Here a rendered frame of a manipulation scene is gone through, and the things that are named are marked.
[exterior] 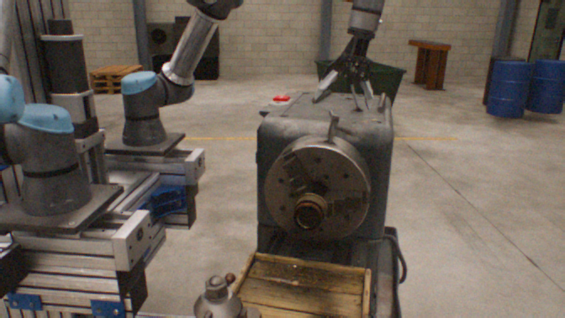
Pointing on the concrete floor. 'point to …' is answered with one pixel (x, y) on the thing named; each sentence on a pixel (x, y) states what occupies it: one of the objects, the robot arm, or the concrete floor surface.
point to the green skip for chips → (382, 80)
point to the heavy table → (430, 63)
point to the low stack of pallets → (110, 77)
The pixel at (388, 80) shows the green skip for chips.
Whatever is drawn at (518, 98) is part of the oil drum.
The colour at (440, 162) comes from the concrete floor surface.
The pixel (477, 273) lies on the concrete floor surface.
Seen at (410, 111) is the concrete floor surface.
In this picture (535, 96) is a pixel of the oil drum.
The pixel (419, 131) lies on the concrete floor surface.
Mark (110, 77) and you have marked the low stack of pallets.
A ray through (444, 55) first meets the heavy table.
